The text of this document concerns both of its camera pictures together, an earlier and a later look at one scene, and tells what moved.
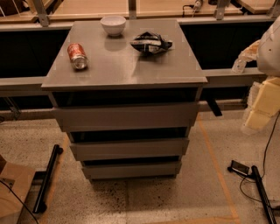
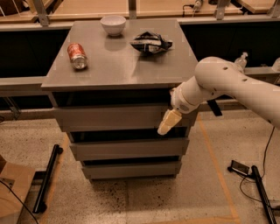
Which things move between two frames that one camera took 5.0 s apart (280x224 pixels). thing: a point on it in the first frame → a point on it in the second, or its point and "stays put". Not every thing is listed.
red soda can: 77,55 stays put
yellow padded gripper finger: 266,105 → 184,101
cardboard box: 18,178 stays put
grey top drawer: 127,116 stays put
